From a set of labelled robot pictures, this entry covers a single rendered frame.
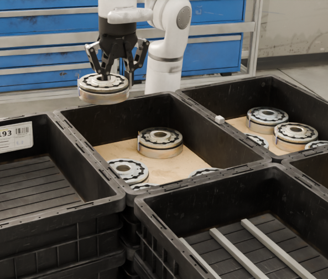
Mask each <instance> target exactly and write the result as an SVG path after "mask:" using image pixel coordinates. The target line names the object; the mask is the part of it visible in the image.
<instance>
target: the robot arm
mask: <svg viewBox="0 0 328 279"><path fill-rule="evenodd" d="M191 15H192V8H191V4H190V2H189V1H188V0H145V8H137V0H98V30H99V36H98V39H97V42H95V43H93V44H91V45H89V44H86V45H85V51H86V54H87V57H88V59H89V62H90V64H91V67H92V70H93V71H95V72H96V73H98V74H101V81H108V80H110V79H111V76H110V72H111V67H112V65H113V63H114V60H115V59H117V58H122V59H123V61H124V65H125V68H126V70H125V71H124V77H126V78H127V79H128V82H129V90H131V89H132V86H133V85H134V71H135V70H136V69H138V68H142V66H143V64H144V60H145V57H146V54H147V51H148V62H147V75H146V83H145V95H146V94H153V93H157V92H163V91H172V92H175V90H177V89H180V80H181V71H182V64H183V55H184V51H185V48H186V45H187V42H188V36H189V29H190V23H191ZM143 21H147V22H148V23H149V24H150V25H151V26H152V27H155V28H158V29H161V30H164V31H166V32H165V38H164V40H157V41H154V42H152V43H150V42H149V41H148V40H146V39H144V38H138V37H137V35H136V29H137V22H143ZM136 44H137V50H136V54H135V56H134V59H133V55H132V50H133V48H134V46H135V45H136ZM99 47H100V48H101V50H102V51H103V54H102V64H101V66H100V63H99V61H98V58H97V55H96V54H98V48H99ZM148 48H149V49H148Z"/></svg>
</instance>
